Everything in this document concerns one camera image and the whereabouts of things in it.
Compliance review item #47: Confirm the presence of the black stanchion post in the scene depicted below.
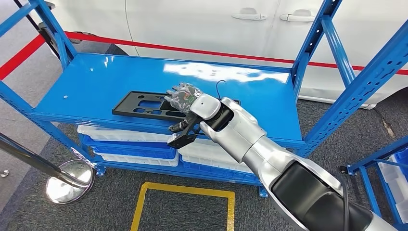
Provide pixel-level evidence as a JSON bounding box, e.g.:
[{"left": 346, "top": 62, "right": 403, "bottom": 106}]
[{"left": 13, "top": 0, "right": 81, "bottom": 60}]

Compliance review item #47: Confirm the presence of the white car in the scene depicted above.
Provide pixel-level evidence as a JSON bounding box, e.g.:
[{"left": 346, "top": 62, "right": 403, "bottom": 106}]
[{"left": 41, "top": 0, "right": 408, "bottom": 111}]

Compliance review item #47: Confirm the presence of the chrome stanchion post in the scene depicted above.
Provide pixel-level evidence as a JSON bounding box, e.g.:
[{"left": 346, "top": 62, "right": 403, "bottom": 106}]
[{"left": 0, "top": 132, "right": 96, "bottom": 205}]

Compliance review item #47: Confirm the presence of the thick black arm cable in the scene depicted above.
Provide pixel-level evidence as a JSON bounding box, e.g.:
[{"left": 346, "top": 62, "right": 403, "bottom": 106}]
[{"left": 338, "top": 177, "right": 351, "bottom": 231}]

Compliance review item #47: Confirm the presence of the blue metal shelf rack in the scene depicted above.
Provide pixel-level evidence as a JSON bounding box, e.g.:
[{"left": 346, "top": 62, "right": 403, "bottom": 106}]
[{"left": 0, "top": 0, "right": 408, "bottom": 198}]

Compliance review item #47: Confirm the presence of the long red barrier belt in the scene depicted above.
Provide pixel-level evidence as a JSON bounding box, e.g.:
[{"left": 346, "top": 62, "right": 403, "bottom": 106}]
[{"left": 65, "top": 31, "right": 408, "bottom": 76}]

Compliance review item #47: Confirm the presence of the blue wheeled shelf rack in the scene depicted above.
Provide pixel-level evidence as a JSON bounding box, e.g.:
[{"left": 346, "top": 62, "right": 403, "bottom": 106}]
[{"left": 339, "top": 137, "right": 408, "bottom": 231}]

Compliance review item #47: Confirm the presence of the white car door handle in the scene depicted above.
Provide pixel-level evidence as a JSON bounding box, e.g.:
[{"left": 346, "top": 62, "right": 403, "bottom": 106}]
[
  {"left": 280, "top": 9, "right": 316, "bottom": 22},
  {"left": 231, "top": 7, "right": 268, "bottom": 21}
]

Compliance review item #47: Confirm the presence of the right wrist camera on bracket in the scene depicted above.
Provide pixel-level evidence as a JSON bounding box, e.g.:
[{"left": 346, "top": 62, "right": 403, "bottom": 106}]
[{"left": 166, "top": 116, "right": 204, "bottom": 150}]

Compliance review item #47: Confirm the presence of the yellow floor tape square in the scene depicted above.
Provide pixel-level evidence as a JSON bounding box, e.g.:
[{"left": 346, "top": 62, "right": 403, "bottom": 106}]
[{"left": 130, "top": 182, "right": 236, "bottom": 231}]

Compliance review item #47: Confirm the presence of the short red barrier belt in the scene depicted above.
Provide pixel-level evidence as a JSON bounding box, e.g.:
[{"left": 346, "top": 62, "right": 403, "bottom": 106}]
[{"left": 0, "top": 34, "right": 46, "bottom": 80}]

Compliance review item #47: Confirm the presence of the black plastic plate part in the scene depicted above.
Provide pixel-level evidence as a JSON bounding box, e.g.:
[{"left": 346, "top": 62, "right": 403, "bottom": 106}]
[{"left": 111, "top": 90, "right": 242, "bottom": 122}]

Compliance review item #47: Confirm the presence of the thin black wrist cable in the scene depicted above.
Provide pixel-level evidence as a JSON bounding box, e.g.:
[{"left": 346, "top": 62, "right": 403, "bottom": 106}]
[{"left": 215, "top": 79, "right": 227, "bottom": 100}]

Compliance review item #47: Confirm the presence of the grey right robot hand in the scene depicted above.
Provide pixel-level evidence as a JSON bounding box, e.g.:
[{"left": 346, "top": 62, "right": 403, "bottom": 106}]
[{"left": 164, "top": 82, "right": 204, "bottom": 133}]

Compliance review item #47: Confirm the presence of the white plastic bin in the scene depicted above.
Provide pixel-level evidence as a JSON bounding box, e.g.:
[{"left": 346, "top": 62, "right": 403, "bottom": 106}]
[
  {"left": 377, "top": 156, "right": 408, "bottom": 224},
  {"left": 181, "top": 154, "right": 255, "bottom": 174},
  {"left": 177, "top": 140, "right": 246, "bottom": 160},
  {"left": 77, "top": 125, "right": 171, "bottom": 143},
  {"left": 94, "top": 151, "right": 180, "bottom": 167}
]

